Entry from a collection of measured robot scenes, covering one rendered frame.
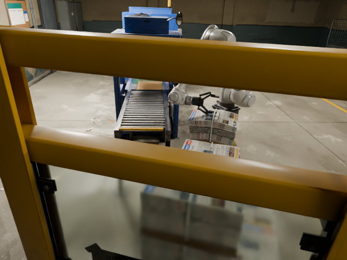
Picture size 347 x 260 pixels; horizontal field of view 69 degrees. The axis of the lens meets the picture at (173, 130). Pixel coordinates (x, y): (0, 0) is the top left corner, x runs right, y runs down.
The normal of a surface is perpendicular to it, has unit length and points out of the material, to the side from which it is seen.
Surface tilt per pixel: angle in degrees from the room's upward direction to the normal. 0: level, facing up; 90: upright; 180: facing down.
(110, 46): 90
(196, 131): 90
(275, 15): 90
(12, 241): 0
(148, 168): 90
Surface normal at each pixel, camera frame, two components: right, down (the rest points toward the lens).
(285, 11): 0.06, 0.44
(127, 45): -0.25, 0.42
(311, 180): 0.04, -0.90
